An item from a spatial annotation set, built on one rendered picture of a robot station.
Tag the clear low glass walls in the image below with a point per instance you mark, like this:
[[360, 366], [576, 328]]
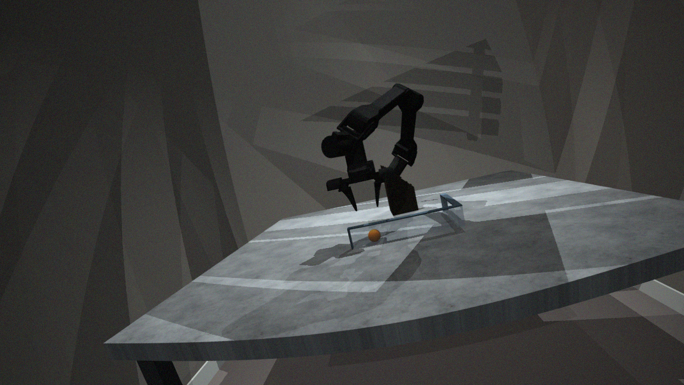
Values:
[[407, 228]]

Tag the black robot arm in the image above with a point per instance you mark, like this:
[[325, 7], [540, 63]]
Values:
[[364, 120]]

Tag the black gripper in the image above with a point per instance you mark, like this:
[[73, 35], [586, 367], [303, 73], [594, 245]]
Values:
[[343, 184]]

